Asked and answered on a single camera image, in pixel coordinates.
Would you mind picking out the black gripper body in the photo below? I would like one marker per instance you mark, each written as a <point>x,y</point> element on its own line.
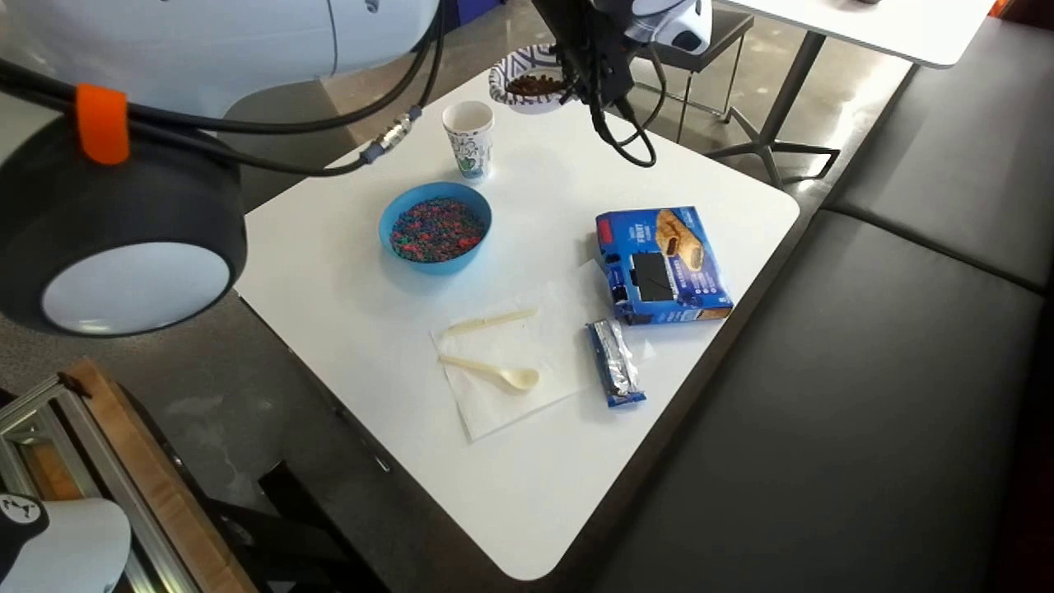
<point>582,27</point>

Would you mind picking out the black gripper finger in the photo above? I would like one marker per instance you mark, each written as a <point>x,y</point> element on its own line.
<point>567,71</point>
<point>600,87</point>

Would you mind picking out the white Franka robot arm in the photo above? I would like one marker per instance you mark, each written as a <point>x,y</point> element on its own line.
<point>167,45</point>

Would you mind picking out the blue plastic bowl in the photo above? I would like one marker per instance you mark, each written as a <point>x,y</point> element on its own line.
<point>421,264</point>

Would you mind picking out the brown snack pieces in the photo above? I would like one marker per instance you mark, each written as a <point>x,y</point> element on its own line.
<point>531,87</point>

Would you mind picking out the patterned white paper cup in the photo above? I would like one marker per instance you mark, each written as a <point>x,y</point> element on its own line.
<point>467,138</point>

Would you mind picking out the black chair with metal legs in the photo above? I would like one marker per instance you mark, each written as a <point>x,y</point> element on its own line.
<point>718,39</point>

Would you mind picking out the blue cookie box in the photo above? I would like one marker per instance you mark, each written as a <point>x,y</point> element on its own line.
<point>664,264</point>

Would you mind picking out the colourful candies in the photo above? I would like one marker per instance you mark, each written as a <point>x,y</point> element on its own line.
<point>437,230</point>

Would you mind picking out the cream plastic knife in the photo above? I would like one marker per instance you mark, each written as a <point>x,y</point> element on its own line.
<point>488,320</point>

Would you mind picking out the small blue cookie pack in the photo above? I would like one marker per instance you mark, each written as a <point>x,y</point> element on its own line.
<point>618,365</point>

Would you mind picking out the white side table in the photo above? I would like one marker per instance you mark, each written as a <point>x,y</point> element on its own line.
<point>877,27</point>

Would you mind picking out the cream plastic spoon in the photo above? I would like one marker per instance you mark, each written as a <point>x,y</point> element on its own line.
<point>499,377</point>

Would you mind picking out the white paper napkin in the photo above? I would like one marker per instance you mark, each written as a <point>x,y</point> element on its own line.
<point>505,413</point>

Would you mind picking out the black upholstered bench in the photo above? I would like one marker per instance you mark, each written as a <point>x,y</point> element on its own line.
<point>856,416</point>

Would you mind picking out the black stand base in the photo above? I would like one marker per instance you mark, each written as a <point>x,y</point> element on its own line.
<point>297,537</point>

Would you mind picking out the wooden board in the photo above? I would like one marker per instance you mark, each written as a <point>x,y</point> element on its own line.
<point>151,484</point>

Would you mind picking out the white cap with black print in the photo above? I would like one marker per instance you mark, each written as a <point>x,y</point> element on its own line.
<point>76,548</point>

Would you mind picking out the grey metal frame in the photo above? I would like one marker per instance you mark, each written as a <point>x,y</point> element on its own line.
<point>55,439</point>

